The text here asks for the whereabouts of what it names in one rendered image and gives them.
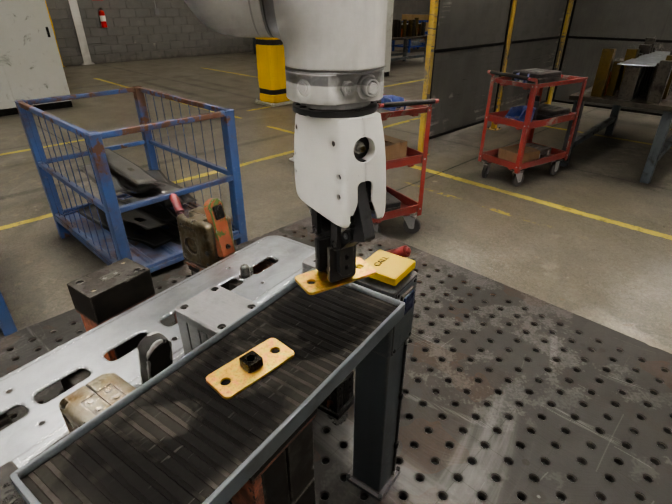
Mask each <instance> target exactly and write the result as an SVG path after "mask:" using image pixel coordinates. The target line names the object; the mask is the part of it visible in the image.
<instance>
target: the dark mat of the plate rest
mask: <svg viewBox="0 0 672 504"><path fill-rule="evenodd" d="M397 307H398V306H395V305H393V304H390V303H388V302H385V301H382V300H380V299H377V298H374V297H372V296H369V295H367V294H364V293H362V292H359V291H357V290H354V289H351V288H349V287H346V286H343V285H342V286H339V287H336V288H333V289H330V290H327V291H324V292H321V293H318V294H315V295H309V294H307V293H306V292H305V291H304V290H303V289H302V288H301V287H300V285H298V286H296V287H295V288H293V289H292V290H290V291H289V292H288V293H286V294H285V295H283V296H282V297H280V298H279V299H278V300H276V301H275V302H273V303H272V304H270V305H269V306H268V307H266V308H265V309H263V310H262V311H260V312H259V313H258V314H256V315H255V316H253V317H252V318H250V319H249V320H248V321H246V322H245V323H243V324H242V325H240V326H239V327H238V328H236V329H235V330H233V331H232V332H230V333H229V334H227V335H226V336H225V337H223V338H222V339H220V340H219V341H217V342H216V343H215V344H213V345H212V346H210V347H209V348H208V349H206V350H205V351H203V352H202V353H200V354H199V355H198V356H196V357H195V358H193V359H192V360H190V361H189V362H188V363H186V364H185V365H183V366H182V367H180V368H179V369H178V370H176V371H175V372H173V373H172V374H170V375H169V376H168V377H166V378H165V379H163V380H162V381H160V382H159V383H157V384H156V385H155V386H153V387H152V388H150V389H149V390H147V391H146V392H145V393H143V394H142V395H140V396H139V397H137V398H136V399H135V400H133V401H132V402H130V403H129V404H127V405H126V406H125V407H123V408H122V409H120V410H119V411H118V412H116V413H115V414H113V415H112V416H110V417H109V418H108V419H106V420H105V421H103V422H102V423H101V424H99V425H98V426H96V427H95V428H93V429H92V430H91V431H89V432H88V433H86V434H85V435H84V436H82V437H81V438H79V439H78V440H76V441H75V442H74V443H72V444H71V445H69V446H68V447H66V448H65V449H64V450H62V451H61V452H59V453H58V454H57V455H55V456H54V457H52V458H51V459H49V460H48V461H47V462H45V463H44V464H42V465H41V466H39V467H38V468H36V469H35V470H34V471H32V472H31V473H29V474H28V475H26V476H25V477H24V478H22V479H21V481H22V482H23V483H24V484H25V486H26V487H27V488H28V489H29V490H30V491H31V493H32V494H33V495H34V496H35V497H36V498H37V500H38V501H39V502H40V503H41V504H202V503H203V502H204V501H205V500H206V499H207V498H208V497H209V496H210V495H211V494H212V493H213V492H214V491H215V490H216V489H217V488H218V487H219V486H220V485H221V484H222V483H223V482H224V481H225V480H226V479H227V478H228V477H229V476H230V475H231V474H232V473H233V472H234V471H235V470H236V469H237V468H238V467H239V466H240V465H241V464H242V463H243V462H244V461H245V460H246V459H247V458H248V457H249V456H250V455H251V454H252V453H253V452H254V451H255V450H256V449H257V448H258V447H259V446H260V445H261V444H262V443H263V442H264V441H265V440H266V439H267V438H268V437H269V436H270V435H271V434H272V433H273V432H274V431H275V430H276V429H277V428H278V427H279V426H280V425H281V424H282V423H283V422H284V421H285V420H286V419H287V418H288V417H289V416H290V415H291V414H292V413H293V412H294V411H295V410H296V409H297V408H298V407H299V406H300V405H301V404H302V403H303V402H304V401H305V400H306V399H307V398H308V397H309V396H310V395H311V394H312V393H313V391H314V390H315V389H316V388H317V387H318V386H319V385H320V384H321V383H322V382H323V381H324V380H325V379H326V378H327V377H328V376H329V375H330V374H331V373H332V372H333V371H334V370H335V369H336V368H337V367H338V366H339V365H340V364H341V363H342V362H343V361H344V360H345V359H346V358H347V357H348V356H349V355H350V354H351V353H352V352H353V351H354V350H355V349H356V348H357V347H358V346H359V345H360V344H361V343H362V342H363V341H364V340H365V339H366V338H367V337H368V336H369V335H370V334H371V333H372V332H373V331H374V330H375V329H376V328H377V327H378V326H379V325H380V324H381V323H382V322H383V321H384V320H385V319H386V318H387V317H388V316H389V315H390V314H391V313H392V312H393V311H394V310H395V309H396V308H397ZM270 338H276V339H277V340H279V341H280V342H281V343H283V344H284V345H286V346H287V347H289V348H290V349H291V350H293V351H294V357H293V358H292V359H291V360H289V361H287V362H286V363H284V364H283V365H281V366H280V367H278V368H277V369H275V370H274V371H272V372H271V373H269V374H268V375H266V376H265V377H263V378H262V379H260V380H259V381H257V382H256V383H254V384H253V385H251V386H250V387H248V388H247V389H245V390H243V391H242V392H240V393H239V394H237V395H236V396H234V397H233V398H231V399H224V398H222V397H221V396H220V395H219V394H218V393H217V392H216V391H215V390H214V389H213V388H212V387H211V386H210V385H209V384H207V382H206V377H207V376H208V375H209V374H211V373H212V372H214V371H216V370H217V369H219V368H221V367H222V366H224V365H226V364H227V363H229V362H231V361H232V360H234V359H236V358H237V357H239V356H241V355H242V354H244V353H246V352H248V351H249V350H251V349H253V348H254V347H256V346H258V345H259V344H261V343H263V342H264V341H266V340H268V339H270Z"/></svg>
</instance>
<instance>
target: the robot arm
mask: <svg viewBox="0 0 672 504"><path fill-rule="evenodd" d="M184 2H185V3H186V4H187V6H188V7H189V8H190V10H191V11H192V12H193V14H194V15H195V16H196V17H197V18H198V19H199V20H200V21H201V22H202V23H203V24H204V25H205V26H206V27H208V28H209V29H210V30H212V31H214V32H216V33H219V34H223V35H228V36H235V37H252V38H278V39H280V40H281V41H282V42H283V46H284V57H285V75H286V95H287V98H288V99H290V100H292V101H294V102H293V103H292V109H293V111H294V112H295V113H296V115H295V133H294V169H295V183H296V190H297V194H298V196H299V197H300V199H301V200H302V201H303V202H305V203H306V205H307V206H308V208H309V213H310V214H311V216H312V231H313V233H314V235H316V236H317V235H318V237H315V268H316V269H317V270H318V271H323V270H326V265H327V278H328V280H329V281H330V282H331V283H333V282H336V281H339V280H342V279H345V278H348V277H351V276H354V275H355V273H356V245H358V244H359V243H360V242H367V241H370V240H373V239H374V238H375V232H374V226H373V221H372V218H374V219H381V218H383V216H384V213H385V205H386V156H385V141H384V133H383V125H382V119H381V114H380V113H378V112H376V111H377V107H378V103H377V102H376V100H380V99H381V98H382V97H383V88H384V67H385V48H386V27H387V5H388V0H184ZM349 225H350V229H346V230H345V231H343V232H342V231H341V227H343V228H347V227H349Z"/></svg>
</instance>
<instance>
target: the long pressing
mask: <svg viewBox="0 0 672 504"><path fill-rule="evenodd" d="M314 253H315V247H312V246H309V245H306V244H303V243H301V242H298V241H295V240H292V239H289V238H286V237H283V236H278V235H272V236H266V237H263V238H261V239H259V240H257V241H255V242H254V243H252V244H250V245H248V246H246V247H244V248H242V249H241V250H239V251H237V252H235V253H233V254H231V255H229V256H227V257H226V258H224V259H222V260H220V261H218V262H216V263H214V264H212V265H211V266H209V267H207V268H205V269H203V270H201V271H199V272H198V273H196V274H194V275H192V276H190V277H188V278H186V279H184V280H183V281H181V282H179V283H177V284H175V285H173V286H171V287H169V288H168V289H166V290H164V291H162V292H160V293H158V294H156V295H155V296H153V297H151V298H149V299H147V300H145V301H143V302H141V303H140V304H138V305H136V306H134V307H132V308H130V309H128V310H126V311H125V312H123V313H121V314H119V315H117V316H115V317H113V318H111V319H110V320H108V321H106V322H104V323H102V324H100V325H98V326H97V327H95V328H93V329H91V330H89V331H87V332H85V333H83V334H82V335H80V336H78V337H76V338H74V339H72V340H70V341H68V342H67V343H65V344H63V345H61V346H59V347H57V348H55V349H54V350H52V351H50V352H48V353H46V354H44V355H42V356H40V357H39V358H37V359H35V360H33V361H31V362H29V363H27V364H25V365H24V366H22V367H20V368H18V369H16V370H14V371H12V372H11V373H9V374H7V375H5V376H3V377H1V378H0V416H1V415H2V414H4V413H6V412H7V411H9V410H11V409H13V408H14V407H17V406H23V407H24V408H25V409H27V410H28V413H27V414H26V415H25V416H24V417H23V418H21V419H19V420H18V421H16V422H14V423H13V424H11V425H9V426H8V427H6V428H5V429H3V430H1V431H0V467H1V466H2V465H4V464H5V463H7V462H10V461H13V462H14V463H15V464H16V466H17V467H18V468H20V467H22V466H23V465H25V464H26V463H28V462H29V460H30V459H32V458H33V457H35V456H36V455H38V454H39V453H41V452H42V451H44V450H45V449H47V448H48V447H49V446H50V445H52V444H53V443H55V442H56V441H57V440H59V439H61V438H62V437H64V436H65V435H67V434H68V433H69V431H68V428H67V426H66V424H65V421H64V419H63V417H62V414H61V412H60V409H59V403H60V401H61V400H62V399H63V398H64V397H66V396H67V395H69V394H71V393H72V392H74V391H75V390H77V389H79V388H80V387H82V386H86V384H87V383H88V382H90V381H92V380H93V379H95V378H96V377H98V376H100V375H101V374H106V373H116V374H117V375H119V376H120V377H121V378H123V379H124V380H125V381H127V382H128V383H129V384H131V385H132V386H134V387H135V388H138V387H139V386H141V385H142V384H141V377H140V369H139V361H138V353H137V348H136V349H134V350H132V351H131V352H129V353H127V354H126V355H124V356H122V357H121V358H119V359H117V360H115V361H109V360H107V359H106V358H105V357H104V355H105V354H106V353H108V352H109V351H111V350H113V349H114V348H116V347H118V346H120V345H121V344H123V343H125V342H126V341H128V340H130V339H131V338H133V337H135V336H137V335H138V334H141V333H146V334H147V335H148V334H149V333H152V332H156V331H157V332H160V333H161V334H163V335H164V336H165V337H166V338H167V339H169V340H170V341H171V343H172V355H173V363H174V362H176V361H177V360H179V359H180V358H182V357H183V356H185V354H184V350H183V345H182V340H181V335H180V331H179V326H178V323H176V324H175V325H173V326H165V325H163V324H162V323H161V321H162V320H164V319H165V318H167V317H169V316H171V315H172V314H174V313H176V312H175V309H176V307H177V306H179V305H180V304H182V303H184V302H186V301H187V300H189V299H191V298H192V297H194V296H196V295H198V294H200V293H201V292H203V291H205V290H206V289H208V288H210V287H212V286H215V285H218V286H221V285H223V284H225V283H227V282H228V281H230V280H232V279H237V280H239V281H242V282H243V283H242V284H240V285H239V286H237V287H235V288H234V289H232V290H230V291H232V292H234V293H236V294H238V295H240V296H242V297H244V298H247V299H249V300H251V301H253V302H255V303H257V304H261V303H262V302H264V301H265V300H267V299H268V298H270V297H271V296H272V295H274V294H275V293H277V292H278V291H280V290H281V289H283V288H284V287H286V286H287V285H289V284H290V283H292V282H293V281H294V280H295V276H297V275H300V274H303V273H302V261H303V260H304V259H306V258H307V257H309V256H310V255H312V254H314ZM268 258H272V259H275V260H277V261H278V262H276V263H275V264H273V265H271V266H270V267H268V268H267V269H265V270H263V271H262V272H260V273H258V274H253V272H251V271H250V272H251V273H250V274H251V276H249V277H248V278H245V279H241V278H239V275H240V266H241V265H242V264H247V265H249V267H250V268H252V267H254V266H255V265H257V264H259V263H261V262H262V261H264V260H266V259H268ZM227 268H230V269H227ZM261 282H264V283H263V284H261ZM172 338H177V339H176V340H174V341H172ZM80 369H85V370H87V371H88V372H89V373H91V375H90V376H89V377H88V378H86V379H85V380H83V381H81V382H80V383H78V384H77V385H75V386H73V387H72V388H70V389H68V390H67V391H65V392H63V393H62V394H60V395H59V396H57V397H55V398H54V399H52V400H50V401H49V402H47V403H44V404H39V403H38V402H36V401H35V400H34V397H35V396H36V395H37V394H38V393H40V392H41V391H43V390H45V389H47V388H48V387H50V386H52V385H53V384H55V383H57V382H58V381H60V380H62V379H63V378H65V377H67V376H69V375H70V374H72V373H74V372H75V371H77V370H80ZM8 390H13V391H12V392H11V393H8V394H6V392H7V391H8ZM41 422H45V423H44V424H43V425H41V426H39V424H40V423H41Z"/></svg>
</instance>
